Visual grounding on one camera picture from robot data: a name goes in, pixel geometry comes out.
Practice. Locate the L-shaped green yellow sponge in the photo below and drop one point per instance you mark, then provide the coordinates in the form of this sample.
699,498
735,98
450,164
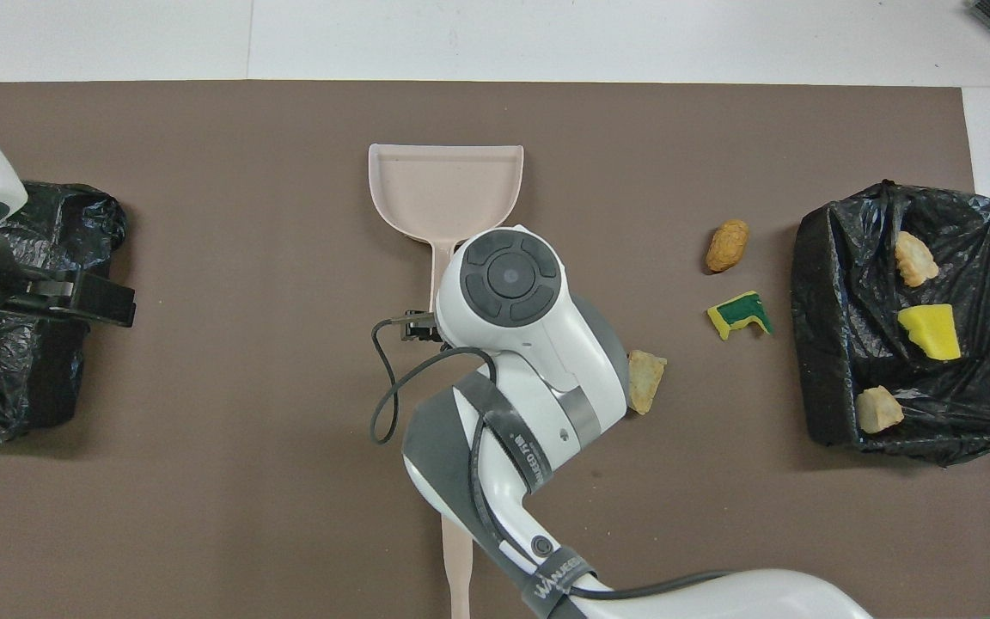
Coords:
731,315

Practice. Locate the beige hand brush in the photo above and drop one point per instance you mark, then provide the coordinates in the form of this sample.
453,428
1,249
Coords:
459,567

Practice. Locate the brown table mat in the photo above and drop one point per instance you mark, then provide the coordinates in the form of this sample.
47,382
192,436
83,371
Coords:
203,172

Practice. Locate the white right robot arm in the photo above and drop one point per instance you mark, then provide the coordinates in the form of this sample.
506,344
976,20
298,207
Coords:
512,344

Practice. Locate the black bag lined bin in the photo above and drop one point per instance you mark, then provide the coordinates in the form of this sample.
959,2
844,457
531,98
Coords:
31,387
856,327

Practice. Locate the orange striped sponge chunk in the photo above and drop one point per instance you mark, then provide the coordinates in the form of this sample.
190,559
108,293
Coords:
879,410

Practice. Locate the orange brown oval sponge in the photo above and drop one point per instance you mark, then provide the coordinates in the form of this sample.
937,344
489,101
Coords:
727,245

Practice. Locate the pale yellow bumpy sponge chunk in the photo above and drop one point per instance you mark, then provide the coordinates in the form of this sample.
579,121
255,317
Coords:
916,258

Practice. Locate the pale beige sponge chunk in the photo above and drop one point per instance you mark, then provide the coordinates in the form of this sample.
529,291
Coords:
647,378

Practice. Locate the plain yellow sponge piece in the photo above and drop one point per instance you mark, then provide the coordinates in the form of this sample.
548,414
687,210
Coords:
931,333

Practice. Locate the beige plastic dustpan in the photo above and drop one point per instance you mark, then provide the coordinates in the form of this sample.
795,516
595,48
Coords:
446,189

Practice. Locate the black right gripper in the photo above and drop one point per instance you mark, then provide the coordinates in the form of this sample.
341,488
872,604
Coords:
420,327

